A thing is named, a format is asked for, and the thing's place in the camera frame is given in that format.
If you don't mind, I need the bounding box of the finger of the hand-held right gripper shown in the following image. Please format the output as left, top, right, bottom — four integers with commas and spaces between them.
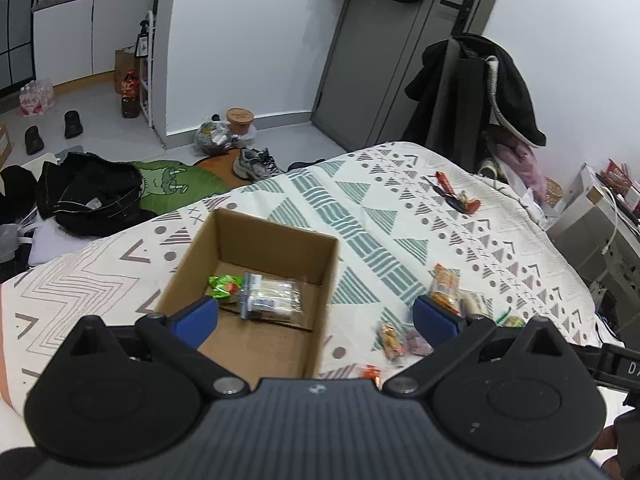
569, 343, 607, 386

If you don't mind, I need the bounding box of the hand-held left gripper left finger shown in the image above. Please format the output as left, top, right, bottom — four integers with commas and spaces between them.
67, 295, 251, 397

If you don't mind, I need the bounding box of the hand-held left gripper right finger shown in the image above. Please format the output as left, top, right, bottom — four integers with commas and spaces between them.
382, 295, 568, 396

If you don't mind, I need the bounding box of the purple snack packet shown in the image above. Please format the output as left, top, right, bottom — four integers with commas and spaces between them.
404, 329, 435, 356

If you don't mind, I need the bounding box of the orange snack packet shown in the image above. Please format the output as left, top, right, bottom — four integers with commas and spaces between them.
429, 263, 462, 311

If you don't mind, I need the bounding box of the green snack packet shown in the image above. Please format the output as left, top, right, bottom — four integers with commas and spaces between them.
207, 274, 243, 301

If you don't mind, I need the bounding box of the white snack packet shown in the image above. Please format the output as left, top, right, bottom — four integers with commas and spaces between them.
459, 290, 490, 318

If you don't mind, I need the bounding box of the small brown snack packet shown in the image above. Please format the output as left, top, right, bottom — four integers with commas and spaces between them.
377, 322, 407, 361

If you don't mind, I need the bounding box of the clear packet of beige biscuits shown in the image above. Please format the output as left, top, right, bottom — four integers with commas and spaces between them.
240, 272, 305, 322

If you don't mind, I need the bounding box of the person's right hand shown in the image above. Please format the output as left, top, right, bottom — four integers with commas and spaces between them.
598, 424, 622, 480

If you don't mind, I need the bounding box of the green rug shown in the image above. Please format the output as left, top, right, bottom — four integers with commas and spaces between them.
131, 160, 233, 213

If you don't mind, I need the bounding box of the white desk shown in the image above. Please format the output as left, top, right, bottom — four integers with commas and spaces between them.
547, 162, 640, 331

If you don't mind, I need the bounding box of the orange rug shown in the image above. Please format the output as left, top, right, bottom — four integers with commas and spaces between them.
192, 152, 251, 186

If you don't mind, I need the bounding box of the pile of black clothes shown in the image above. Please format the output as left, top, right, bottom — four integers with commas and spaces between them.
35, 152, 158, 237

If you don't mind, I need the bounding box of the grey sneaker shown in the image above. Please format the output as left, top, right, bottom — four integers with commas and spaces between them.
232, 147, 281, 181

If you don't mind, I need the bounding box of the wicker basket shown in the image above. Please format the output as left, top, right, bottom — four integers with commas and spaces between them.
542, 176, 563, 206

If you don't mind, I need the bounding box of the pink clothing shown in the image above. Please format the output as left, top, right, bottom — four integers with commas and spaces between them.
492, 127, 548, 201

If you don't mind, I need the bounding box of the grey trash bag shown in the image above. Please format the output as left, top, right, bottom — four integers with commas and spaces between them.
194, 115, 236, 155

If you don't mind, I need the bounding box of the red patterned box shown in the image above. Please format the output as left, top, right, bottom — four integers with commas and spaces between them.
600, 159, 632, 195

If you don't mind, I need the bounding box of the paper bucket with brown lid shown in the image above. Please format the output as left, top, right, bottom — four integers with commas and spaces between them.
226, 107, 256, 136

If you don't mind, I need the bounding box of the grey chair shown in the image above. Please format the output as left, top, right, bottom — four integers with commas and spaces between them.
430, 35, 493, 171

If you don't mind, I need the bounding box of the dark cloth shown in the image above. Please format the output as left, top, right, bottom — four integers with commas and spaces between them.
0, 165, 38, 226

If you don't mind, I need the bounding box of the white rack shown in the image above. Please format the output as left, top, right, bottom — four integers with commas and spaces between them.
140, 10, 157, 128

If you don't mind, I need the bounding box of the cola bottle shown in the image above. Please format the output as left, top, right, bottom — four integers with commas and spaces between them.
121, 68, 142, 120

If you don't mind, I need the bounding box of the black jacket with fleece lining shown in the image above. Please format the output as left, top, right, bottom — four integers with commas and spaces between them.
404, 32, 547, 148

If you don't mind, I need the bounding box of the grey door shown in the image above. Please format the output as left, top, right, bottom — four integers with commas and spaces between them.
310, 0, 496, 153

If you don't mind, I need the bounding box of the pack of water bottles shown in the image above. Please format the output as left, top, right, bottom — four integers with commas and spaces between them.
19, 77, 56, 117

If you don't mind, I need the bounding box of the white cabinet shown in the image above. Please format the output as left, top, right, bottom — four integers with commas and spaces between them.
31, 0, 160, 88

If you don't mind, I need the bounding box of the black framed glass door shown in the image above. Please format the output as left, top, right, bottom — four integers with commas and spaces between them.
0, 0, 36, 96

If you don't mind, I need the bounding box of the white cable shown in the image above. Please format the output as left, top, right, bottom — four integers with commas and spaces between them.
602, 187, 621, 256

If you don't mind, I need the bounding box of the black door handle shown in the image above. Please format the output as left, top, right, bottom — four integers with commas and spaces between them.
440, 0, 476, 36

